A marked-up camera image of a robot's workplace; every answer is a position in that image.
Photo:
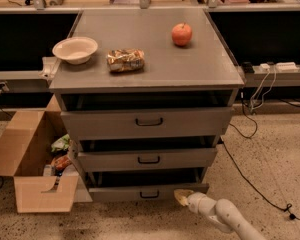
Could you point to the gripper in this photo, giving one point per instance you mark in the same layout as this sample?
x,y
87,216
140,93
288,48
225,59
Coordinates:
x,y
194,202

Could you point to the grey bottom drawer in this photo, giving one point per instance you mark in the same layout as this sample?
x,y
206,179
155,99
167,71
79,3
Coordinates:
x,y
145,184

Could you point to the grey drawer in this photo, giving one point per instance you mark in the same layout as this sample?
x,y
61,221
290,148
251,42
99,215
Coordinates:
x,y
146,123
145,154
145,184

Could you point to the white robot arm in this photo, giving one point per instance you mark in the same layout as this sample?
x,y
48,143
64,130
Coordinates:
x,y
222,213

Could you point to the grey top drawer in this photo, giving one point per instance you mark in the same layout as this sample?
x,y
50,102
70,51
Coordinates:
x,y
146,123

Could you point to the grey middle drawer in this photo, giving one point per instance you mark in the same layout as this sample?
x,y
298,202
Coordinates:
x,y
145,154

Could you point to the grey drawer cabinet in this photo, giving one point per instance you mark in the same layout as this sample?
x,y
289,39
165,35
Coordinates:
x,y
197,75

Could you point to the orange snack bag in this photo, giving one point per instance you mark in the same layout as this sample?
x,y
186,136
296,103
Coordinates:
x,y
61,162

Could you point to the green snack bag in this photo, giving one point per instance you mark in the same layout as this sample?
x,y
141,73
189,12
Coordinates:
x,y
61,144

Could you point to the shiny snack bag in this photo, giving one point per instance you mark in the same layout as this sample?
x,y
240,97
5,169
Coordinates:
x,y
123,60

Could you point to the red apple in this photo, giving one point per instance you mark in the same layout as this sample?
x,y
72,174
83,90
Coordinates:
x,y
181,34

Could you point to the white power strip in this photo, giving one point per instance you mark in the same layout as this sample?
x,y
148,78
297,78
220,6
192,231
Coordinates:
x,y
283,67

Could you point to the open cardboard box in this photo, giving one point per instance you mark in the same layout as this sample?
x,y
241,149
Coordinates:
x,y
25,149

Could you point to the white paper bowl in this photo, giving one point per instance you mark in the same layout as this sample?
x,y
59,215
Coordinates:
x,y
75,50

